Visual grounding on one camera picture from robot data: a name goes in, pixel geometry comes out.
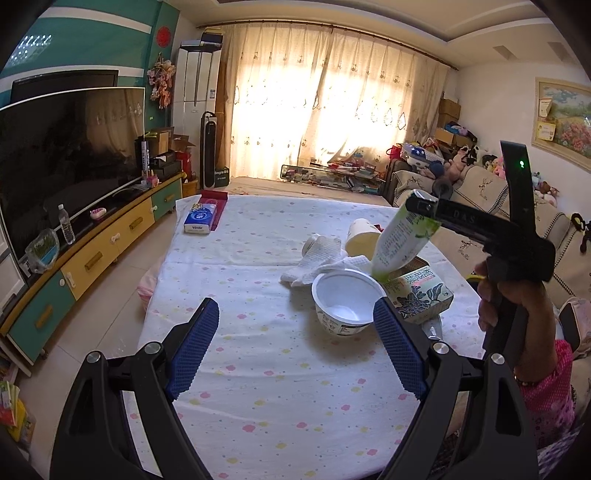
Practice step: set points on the person's right hand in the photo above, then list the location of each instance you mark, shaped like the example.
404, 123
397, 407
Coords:
538, 318

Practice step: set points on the pile of books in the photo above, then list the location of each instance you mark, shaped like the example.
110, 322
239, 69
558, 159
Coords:
355, 173

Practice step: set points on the artificial flower bunch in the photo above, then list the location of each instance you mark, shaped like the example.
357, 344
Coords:
161, 78

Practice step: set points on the person's right forearm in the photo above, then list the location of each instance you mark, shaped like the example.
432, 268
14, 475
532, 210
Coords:
549, 397

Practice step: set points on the beige sofa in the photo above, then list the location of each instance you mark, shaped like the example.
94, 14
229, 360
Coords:
466, 189

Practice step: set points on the framed flower painting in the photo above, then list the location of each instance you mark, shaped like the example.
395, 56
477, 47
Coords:
568, 120

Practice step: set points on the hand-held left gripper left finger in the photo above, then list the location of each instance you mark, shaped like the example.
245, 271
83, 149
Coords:
196, 350

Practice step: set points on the white green floral box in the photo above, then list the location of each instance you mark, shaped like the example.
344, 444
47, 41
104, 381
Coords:
420, 295

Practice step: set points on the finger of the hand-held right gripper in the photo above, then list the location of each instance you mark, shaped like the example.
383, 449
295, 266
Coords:
461, 220

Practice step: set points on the red box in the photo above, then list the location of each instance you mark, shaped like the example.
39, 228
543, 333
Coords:
185, 166

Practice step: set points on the clear plastic bag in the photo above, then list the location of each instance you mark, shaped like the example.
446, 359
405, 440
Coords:
42, 251

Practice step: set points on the glass low table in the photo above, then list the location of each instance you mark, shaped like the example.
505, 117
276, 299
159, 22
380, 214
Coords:
332, 177

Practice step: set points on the yellow green television cabinet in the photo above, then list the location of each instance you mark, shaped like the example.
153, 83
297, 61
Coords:
111, 240

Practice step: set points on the black tower fan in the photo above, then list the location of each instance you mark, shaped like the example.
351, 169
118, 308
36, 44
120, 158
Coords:
208, 147

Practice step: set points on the pink and black bag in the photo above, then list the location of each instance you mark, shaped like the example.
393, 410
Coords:
575, 323

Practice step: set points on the dark grey neck pillow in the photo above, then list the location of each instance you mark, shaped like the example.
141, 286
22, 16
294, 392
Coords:
442, 185

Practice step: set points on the stack of colourful booklets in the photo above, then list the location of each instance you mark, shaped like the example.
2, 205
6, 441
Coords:
14, 406

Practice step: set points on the white standing air conditioner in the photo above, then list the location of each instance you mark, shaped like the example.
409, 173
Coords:
196, 83

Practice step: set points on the pile of plush toys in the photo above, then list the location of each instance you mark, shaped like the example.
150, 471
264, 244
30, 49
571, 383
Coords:
461, 159

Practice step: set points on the large black television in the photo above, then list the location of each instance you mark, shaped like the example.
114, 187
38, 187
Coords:
69, 152

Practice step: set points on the green white squeeze tube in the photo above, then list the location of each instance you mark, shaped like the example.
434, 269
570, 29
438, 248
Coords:
397, 240

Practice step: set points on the cream embroidered curtain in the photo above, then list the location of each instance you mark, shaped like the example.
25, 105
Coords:
323, 101

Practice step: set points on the blue tissue pack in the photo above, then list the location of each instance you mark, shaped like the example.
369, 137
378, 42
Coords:
201, 218

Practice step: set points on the red round wall ornament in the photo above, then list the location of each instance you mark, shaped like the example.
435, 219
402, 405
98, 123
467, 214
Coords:
164, 36

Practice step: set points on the pink cloth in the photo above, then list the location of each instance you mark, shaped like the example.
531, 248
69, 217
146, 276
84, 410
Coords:
147, 293

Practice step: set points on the small pink dish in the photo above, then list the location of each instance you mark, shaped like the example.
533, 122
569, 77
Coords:
98, 213

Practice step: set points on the white plastic bowl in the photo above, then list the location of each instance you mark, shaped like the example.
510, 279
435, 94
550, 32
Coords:
346, 295

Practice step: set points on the clear water bottle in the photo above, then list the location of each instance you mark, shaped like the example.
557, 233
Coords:
67, 226

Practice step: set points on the blue star-print bag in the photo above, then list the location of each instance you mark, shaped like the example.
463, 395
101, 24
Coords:
418, 154

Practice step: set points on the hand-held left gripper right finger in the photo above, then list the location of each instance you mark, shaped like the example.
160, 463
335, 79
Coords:
399, 350

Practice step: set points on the white dotted tablecloth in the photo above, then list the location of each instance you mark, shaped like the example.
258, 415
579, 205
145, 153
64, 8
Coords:
277, 392

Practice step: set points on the dark green box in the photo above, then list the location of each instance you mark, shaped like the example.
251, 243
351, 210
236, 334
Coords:
221, 177

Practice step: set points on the black yellow plush toy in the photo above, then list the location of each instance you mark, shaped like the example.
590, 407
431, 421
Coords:
579, 222

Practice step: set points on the brown curtain rod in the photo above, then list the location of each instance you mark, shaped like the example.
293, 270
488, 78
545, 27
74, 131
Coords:
369, 38

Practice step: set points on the cream plastic cup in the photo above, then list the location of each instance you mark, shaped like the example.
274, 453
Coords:
360, 235

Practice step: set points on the brown cardboard box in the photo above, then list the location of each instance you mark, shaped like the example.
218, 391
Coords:
449, 110
165, 138

